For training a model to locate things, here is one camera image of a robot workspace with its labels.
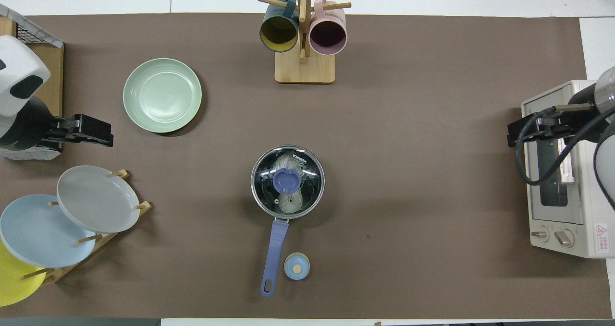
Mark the dark teal mug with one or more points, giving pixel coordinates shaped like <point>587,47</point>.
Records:
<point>278,33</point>

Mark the yellow plate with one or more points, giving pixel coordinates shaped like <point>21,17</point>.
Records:
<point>14,283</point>

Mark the pink mug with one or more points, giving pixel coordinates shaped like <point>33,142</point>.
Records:
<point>328,35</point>

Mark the grey plate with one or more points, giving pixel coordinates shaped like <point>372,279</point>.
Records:
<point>96,199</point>

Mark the pale green plate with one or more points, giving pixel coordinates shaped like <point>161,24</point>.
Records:
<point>162,95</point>

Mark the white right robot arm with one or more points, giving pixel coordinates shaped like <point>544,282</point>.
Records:
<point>606,88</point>

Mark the wooden plate rack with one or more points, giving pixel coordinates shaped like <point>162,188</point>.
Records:
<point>108,239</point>

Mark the light bamboo board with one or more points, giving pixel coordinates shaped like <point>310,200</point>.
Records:
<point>50,76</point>

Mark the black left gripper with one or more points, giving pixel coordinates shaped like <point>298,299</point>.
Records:
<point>91,125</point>

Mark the glass lid purple knob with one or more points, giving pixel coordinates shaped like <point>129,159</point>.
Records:
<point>287,180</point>

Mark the white vermicelli bundle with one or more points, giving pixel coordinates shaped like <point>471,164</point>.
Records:
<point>290,204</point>

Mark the marble pattern tray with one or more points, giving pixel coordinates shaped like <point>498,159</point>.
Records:
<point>33,154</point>

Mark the cream toaster oven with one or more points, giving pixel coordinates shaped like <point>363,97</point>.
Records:
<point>584,230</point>

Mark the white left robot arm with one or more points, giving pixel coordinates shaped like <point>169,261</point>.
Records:
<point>19,66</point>

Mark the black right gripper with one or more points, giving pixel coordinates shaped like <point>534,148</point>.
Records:
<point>552,126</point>

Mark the light blue plate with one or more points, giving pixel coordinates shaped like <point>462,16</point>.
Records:
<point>38,230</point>

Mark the wooden mug tree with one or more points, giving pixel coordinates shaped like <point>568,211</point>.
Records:
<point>305,69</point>

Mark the brown table mat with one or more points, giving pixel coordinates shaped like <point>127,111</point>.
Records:
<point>408,100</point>

